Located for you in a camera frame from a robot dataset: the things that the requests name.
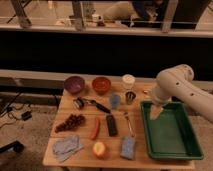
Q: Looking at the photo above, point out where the metal cup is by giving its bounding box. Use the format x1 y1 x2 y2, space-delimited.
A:
125 91 136 105

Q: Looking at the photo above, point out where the black handled peeler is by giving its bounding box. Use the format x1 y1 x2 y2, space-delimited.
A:
73 97 111 114

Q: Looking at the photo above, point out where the wooden utensil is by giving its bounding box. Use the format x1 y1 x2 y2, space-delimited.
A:
143 90 151 98

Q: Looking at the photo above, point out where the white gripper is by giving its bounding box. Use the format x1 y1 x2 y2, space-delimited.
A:
150 95 167 120

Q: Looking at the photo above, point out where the purple bowl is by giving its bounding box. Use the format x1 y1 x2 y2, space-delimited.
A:
64 76 85 94

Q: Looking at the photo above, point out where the red chili pepper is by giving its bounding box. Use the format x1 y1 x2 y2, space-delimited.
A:
90 117 100 140

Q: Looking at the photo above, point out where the blue grey cloth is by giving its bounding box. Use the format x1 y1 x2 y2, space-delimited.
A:
52 135 83 162

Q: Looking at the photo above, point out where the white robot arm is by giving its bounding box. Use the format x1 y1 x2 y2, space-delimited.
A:
150 64 213 124

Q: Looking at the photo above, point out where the white cup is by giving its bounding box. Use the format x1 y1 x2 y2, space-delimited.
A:
122 74 135 90

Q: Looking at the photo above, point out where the orange bowl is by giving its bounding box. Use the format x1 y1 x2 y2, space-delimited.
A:
92 77 111 95

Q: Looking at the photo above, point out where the green plastic tray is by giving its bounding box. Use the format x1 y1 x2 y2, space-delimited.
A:
140 101 204 160

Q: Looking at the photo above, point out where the black power adapter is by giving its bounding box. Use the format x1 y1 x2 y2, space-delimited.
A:
21 111 32 121

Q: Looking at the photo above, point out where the peach fruit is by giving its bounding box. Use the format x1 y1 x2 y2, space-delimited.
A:
93 141 107 158

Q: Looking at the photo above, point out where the black rectangular block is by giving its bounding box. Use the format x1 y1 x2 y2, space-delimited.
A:
106 115 118 136

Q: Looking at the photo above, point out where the metal fork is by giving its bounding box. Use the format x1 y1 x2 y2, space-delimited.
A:
124 112 135 137

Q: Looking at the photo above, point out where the blue sponge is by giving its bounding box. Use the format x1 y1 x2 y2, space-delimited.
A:
120 136 136 160

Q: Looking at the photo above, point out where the bunch of purple grapes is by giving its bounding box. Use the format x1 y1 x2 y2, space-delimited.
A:
55 114 86 133

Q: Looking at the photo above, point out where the white mug in background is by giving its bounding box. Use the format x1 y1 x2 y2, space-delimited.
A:
92 14 102 23

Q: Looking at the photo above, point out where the black cable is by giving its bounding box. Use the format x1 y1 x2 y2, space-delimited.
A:
0 92 38 129

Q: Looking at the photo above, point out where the blue cup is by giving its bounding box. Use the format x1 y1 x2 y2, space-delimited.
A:
109 94 121 109

